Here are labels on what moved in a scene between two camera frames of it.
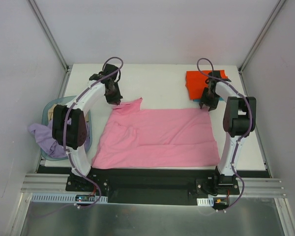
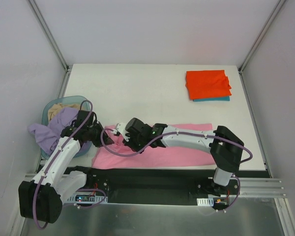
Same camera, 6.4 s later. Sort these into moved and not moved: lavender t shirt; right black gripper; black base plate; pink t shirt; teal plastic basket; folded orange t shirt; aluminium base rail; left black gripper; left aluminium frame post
Moved: pink t shirt; left black gripper; right black gripper
Not moved: lavender t shirt; teal plastic basket; black base plate; left aluminium frame post; aluminium base rail; folded orange t shirt
